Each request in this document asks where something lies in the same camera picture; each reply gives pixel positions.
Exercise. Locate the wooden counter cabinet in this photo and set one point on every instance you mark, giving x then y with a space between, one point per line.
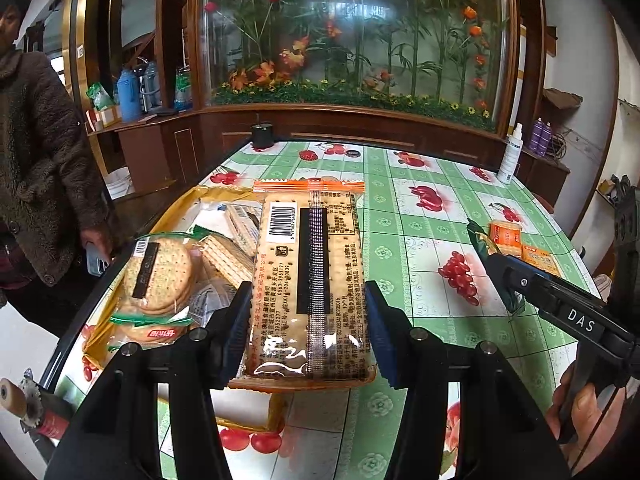
160 150

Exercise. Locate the purple bottle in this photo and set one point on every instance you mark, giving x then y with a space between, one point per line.
535 136
546 139

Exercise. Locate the carved dark chair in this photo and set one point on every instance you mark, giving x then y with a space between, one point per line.
622 210

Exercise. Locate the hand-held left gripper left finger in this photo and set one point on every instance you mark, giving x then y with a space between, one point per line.
239 330

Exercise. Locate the clear sandwich cracker pack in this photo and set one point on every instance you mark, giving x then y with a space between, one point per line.
242 222
225 260

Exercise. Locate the white spray bottle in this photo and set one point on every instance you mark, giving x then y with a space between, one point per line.
509 160

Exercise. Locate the orange rectangular cracker packet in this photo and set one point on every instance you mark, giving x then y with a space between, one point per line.
310 260

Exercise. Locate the wooden side cabinet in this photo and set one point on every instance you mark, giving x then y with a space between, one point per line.
542 175

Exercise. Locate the glass artificial flower display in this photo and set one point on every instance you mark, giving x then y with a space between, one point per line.
350 35

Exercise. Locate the orange cardboard box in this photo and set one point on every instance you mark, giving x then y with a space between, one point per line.
105 116

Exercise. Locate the black cup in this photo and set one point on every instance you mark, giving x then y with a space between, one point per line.
261 135

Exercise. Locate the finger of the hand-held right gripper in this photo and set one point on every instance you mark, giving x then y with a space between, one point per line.
530 280

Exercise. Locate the yellow rimmed white tray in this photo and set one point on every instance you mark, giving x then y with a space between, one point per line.
225 193

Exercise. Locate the green snack bag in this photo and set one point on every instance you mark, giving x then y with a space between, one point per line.
100 96

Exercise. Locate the grey thermos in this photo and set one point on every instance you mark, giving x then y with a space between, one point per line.
150 85

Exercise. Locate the blue thermos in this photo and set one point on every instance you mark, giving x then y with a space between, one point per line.
128 95

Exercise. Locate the brown cardboard piece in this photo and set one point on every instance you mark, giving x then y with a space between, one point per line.
562 98

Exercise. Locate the person's right hand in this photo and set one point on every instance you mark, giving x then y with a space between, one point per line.
595 410

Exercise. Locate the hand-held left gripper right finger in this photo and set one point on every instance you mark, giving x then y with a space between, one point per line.
382 330

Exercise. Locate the clear green printed bag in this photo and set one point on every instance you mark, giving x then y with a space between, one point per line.
183 90

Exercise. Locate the dark green snack packet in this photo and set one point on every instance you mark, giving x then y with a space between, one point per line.
482 245

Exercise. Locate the dark flat object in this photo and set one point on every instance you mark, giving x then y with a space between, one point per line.
166 111

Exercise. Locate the round cracker packet black strip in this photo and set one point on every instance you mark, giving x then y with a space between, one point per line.
165 280

